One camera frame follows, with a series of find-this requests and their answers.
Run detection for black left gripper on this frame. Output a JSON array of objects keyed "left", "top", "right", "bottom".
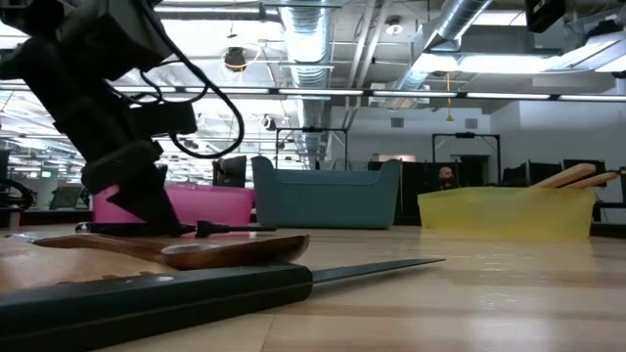
[{"left": 36, "top": 72, "right": 185, "bottom": 229}]

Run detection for black knife with steel pommel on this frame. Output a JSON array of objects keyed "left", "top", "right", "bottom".
[{"left": 74, "top": 219, "right": 278, "bottom": 240}]

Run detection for dark wooden spoon steel handle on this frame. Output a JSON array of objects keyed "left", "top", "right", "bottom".
[{"left": 9, "top": 230, "right": 312, "bottom": 271}]

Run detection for long black-handled riveted knife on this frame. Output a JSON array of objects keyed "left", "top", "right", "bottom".
[{"left": 0, "top": 257, "right": 447, "bottom": 352}]

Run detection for bamboo fork spatula with label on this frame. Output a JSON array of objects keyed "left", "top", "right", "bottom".
[{"left": 0, "top": 237, "right": 180, "bottom": 294}]

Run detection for wooden spatula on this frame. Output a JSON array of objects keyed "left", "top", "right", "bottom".
[{"left": 529, "top": 162, "right": 598, "bottom": 190}]

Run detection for pink translucent plastic bin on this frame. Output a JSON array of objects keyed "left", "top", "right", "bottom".
[{"left": 91, "top": 181, "right": 255, "bottom": 228}]

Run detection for black tilted monitor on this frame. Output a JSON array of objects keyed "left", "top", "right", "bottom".
[{"left": 211, "top": 154, "right": 248, "bottom": 189}]

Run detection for black desk monitor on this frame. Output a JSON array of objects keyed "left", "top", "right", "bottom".
[
  {"left": 527, "top": 160, "right": 563, "bottom": 188},
  {"left": 561, "top": 158, "right": 607, "bottom": 188},
  {"left": 502, "top": 164, "right": 528, "bottom": 188}
]

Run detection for teal plastic bin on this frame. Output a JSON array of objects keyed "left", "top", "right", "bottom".
[{"left": 250, "top": 154, "right": 402, "bottom": 230}]

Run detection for person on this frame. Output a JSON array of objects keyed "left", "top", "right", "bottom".
[{"left": 436, "top": 165, "right": 460, "bottom": 192}]

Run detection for long ceiling light strip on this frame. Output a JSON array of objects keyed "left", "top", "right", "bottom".
[{"left": 0, "top": 84, "right": 626, "bottom": 103}]

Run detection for yellow translucent plastic bin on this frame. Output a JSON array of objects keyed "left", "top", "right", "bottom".
[{"left": 418, "top": 186, "right": 598, "bottom": 242}]

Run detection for black partition panel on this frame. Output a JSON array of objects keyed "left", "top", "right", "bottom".
[{"left": 366, "top": 160, "right": 501, "bottom": 227}]

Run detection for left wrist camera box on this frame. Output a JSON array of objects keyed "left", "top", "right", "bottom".
[{"left": 139, "top": 100, "right": 198, "bottom": 139}]

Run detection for slanted silver ceiling duct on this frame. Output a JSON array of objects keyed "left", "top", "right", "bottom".
[{"left": 390, "top": 0, "right": 493, "bottom": 92}]

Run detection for left wrist camera black cable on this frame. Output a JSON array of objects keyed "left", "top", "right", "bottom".
[{"left": 110, "top": 0, "right": 246, "bottom": 160}]

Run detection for yellow hanging cord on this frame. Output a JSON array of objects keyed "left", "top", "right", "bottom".
[{"left": 444, "top": 71, "right": 454, "bottom": 123}]

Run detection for black metal frame stand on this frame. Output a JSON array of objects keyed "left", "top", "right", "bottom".
[
  {"left": 274, "top": 125, "right": 350, "bottom": 171},
  {"left": 431, "top": 131, "right": 502, "bottom": 187}
]

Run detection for black ceiling cable reel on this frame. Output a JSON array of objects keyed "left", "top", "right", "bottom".
[{"left": 223, "top": 45, "right": 248, "bottom": 73}]

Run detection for large silver ceiling duct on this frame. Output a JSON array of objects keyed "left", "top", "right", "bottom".
[{"left": 277, "top": 0, "right": 339, "bottom": 165}]

